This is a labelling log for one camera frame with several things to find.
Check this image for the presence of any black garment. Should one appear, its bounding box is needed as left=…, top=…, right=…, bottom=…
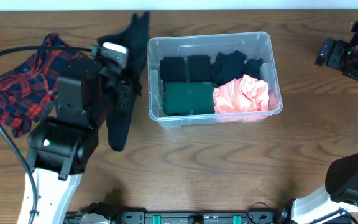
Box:
left=97, top=11, right=150, bottom=151

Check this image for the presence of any dark green cloth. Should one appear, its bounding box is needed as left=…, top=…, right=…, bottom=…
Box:
left=163, top=82, right=216, bottom=116

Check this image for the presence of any black cloth bundle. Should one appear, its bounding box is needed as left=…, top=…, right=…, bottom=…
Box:
left=160, top=55, right=212, bottom=82

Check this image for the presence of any pink cloth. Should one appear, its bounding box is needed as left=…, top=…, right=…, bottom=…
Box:
left=213, top=75, right=283, bottom=123

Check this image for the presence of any dark navy cloth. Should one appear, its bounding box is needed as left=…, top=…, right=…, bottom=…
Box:
left=211, top=50, right=264, bottom=86

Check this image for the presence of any red navy plaid shirt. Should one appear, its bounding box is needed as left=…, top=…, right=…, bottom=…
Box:
left=0, top=50, right=87, bottom=138

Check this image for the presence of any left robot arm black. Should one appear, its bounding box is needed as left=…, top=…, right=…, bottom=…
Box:
left=18, top=57, right=139, bottom=223

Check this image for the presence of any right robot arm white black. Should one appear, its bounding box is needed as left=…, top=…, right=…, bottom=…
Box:
left=276, top=21, right=358, bottom=223

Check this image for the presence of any clear plastic storage bin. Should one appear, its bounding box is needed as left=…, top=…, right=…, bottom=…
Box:
left=147, top=31, right=283, bottom=128

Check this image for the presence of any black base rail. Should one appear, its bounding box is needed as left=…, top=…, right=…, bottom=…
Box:
left=63, top=202, right=352, bottom=224

